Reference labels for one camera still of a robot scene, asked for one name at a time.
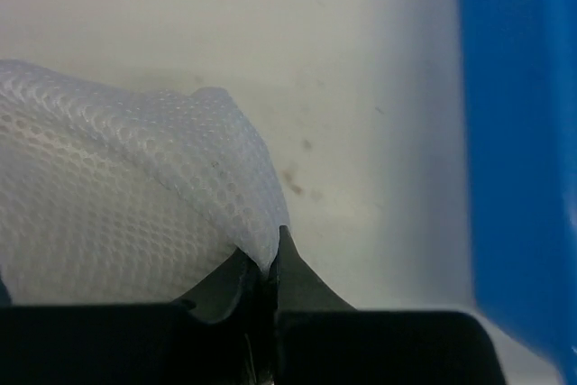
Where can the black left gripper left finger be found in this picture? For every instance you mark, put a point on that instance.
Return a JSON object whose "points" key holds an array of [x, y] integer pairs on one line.
{"points": [[223, 332]]}

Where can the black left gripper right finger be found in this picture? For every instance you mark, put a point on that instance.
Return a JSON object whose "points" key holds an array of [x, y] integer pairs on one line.
{"points": [[310, 320]]}

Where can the white mesh laundry bag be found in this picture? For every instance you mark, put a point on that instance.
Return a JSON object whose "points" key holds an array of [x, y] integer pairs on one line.
{"points": [[109, 195]]}

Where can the blue plastic bin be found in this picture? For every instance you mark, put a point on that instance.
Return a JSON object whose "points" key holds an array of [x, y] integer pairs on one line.
{"points": [[519, 67]]}

